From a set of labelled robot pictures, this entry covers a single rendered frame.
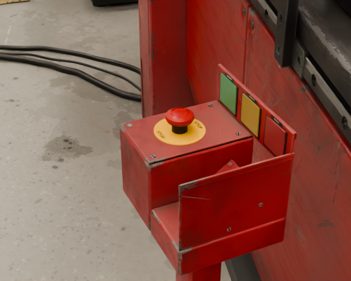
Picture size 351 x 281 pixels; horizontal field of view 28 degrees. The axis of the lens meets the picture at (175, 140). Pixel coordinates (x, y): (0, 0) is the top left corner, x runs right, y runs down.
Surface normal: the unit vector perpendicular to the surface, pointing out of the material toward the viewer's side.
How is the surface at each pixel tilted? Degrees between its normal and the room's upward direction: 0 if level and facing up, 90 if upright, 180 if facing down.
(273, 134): 90
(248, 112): 90
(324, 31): 0
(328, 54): 90
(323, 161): 90
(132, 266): 0
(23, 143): 0
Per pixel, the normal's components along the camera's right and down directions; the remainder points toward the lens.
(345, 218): -0.98, 0.11
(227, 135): 0.00, -0.83
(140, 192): -0.91, 0.24
